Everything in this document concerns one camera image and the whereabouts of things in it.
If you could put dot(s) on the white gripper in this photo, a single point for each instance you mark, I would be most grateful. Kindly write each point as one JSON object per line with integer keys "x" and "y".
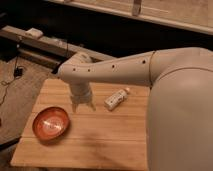
{"x": 81, "y": 93}

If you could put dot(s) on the small white bottle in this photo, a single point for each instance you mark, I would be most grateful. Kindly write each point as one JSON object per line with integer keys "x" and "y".
{"x": 115, "y": 99}

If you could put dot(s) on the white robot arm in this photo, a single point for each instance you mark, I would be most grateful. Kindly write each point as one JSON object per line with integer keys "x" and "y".
{"x": 179, "y": 121}

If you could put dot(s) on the orange ceramic bowl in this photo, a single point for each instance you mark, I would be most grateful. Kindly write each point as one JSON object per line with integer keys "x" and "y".
{"x": 50, "y": 123}

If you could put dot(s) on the wooden board table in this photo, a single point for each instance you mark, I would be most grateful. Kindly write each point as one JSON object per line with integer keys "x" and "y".
{"x": 97, "y": 138}

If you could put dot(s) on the long wooden beam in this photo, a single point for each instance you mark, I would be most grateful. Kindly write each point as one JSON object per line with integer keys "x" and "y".
{"x": 48, "y": 44}

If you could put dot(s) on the black power adapter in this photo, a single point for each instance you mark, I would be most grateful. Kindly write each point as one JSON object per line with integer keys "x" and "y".
{"x": 18, "y": 72}

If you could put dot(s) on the white box on ledge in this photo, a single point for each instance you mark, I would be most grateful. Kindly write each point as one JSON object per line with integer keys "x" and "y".
{"x": 34, "y": 33}

